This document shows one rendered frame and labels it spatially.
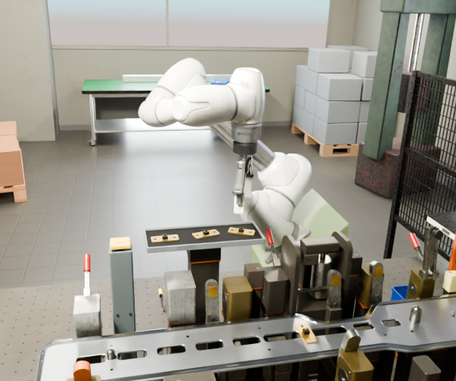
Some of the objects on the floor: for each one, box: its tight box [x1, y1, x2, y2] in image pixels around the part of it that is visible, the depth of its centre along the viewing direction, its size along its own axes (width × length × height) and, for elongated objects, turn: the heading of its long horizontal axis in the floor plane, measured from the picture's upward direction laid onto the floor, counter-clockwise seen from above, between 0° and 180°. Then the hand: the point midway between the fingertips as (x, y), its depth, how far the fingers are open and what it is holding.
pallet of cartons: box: [0, 111, 27, 207], centre depth 506 cm, size 143×109×83 cm
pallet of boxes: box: [291, 45, 377, 157], centre depth 689 cm, size 128×89×126 cm
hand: (243, 202), depth 160 cm, fingers open, 13 cm apart
